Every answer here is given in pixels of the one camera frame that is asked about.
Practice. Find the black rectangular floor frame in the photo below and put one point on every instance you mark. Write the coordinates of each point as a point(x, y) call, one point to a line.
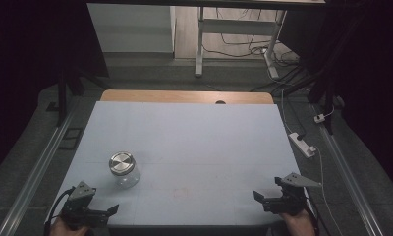
point(70, 138)

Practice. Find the white power strip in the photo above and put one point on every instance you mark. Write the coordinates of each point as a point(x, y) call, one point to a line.
point(301, 144)

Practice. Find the person's left hand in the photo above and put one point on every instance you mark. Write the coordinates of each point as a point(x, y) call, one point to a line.
point(67, 231)

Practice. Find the black metal stand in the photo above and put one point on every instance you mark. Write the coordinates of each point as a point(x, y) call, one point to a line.
point(62, 98)
point(328, 91)

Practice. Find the clear glass jar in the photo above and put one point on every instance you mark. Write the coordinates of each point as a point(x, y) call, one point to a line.
point(129, 179)

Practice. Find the white desk frame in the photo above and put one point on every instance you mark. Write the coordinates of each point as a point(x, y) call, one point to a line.
point(237, 27)

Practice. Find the small white adapter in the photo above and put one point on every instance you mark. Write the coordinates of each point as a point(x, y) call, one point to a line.
point(319, 118)

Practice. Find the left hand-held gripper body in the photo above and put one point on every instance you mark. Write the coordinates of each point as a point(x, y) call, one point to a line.
point(81, 193)

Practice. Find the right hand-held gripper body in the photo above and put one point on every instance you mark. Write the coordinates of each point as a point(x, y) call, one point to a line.
point(288, 203)

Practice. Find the pale blue table mat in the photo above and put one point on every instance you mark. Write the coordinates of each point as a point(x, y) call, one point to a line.
point(191, 137)

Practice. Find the person's right hand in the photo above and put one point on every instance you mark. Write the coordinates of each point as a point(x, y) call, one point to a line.
point(297, 226)

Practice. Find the black plug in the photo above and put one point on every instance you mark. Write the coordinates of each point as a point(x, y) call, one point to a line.
point(301, 135)

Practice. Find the round metal jar lid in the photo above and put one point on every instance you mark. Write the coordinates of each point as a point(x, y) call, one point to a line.
point(122, 163)

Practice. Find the white cabinet panel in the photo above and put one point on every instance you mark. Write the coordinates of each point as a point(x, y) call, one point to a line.
point(129, 29)

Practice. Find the wooden table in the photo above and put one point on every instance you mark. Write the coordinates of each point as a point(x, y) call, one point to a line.
point(171, 96)

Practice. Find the aluminium floor rail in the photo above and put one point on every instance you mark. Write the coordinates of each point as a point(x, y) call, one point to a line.
point(37, 170)
point(350, 177)

